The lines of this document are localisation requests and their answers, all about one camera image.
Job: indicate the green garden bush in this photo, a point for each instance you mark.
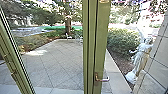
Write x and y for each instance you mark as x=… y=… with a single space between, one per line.
x=121 y=40
x=36 y=40

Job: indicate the brown tree trunk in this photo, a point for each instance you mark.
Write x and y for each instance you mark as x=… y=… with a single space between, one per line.
x=68 y=23

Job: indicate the white garden chair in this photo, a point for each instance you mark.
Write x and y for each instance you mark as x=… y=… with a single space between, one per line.
x=68 y=36
x=80 y=38

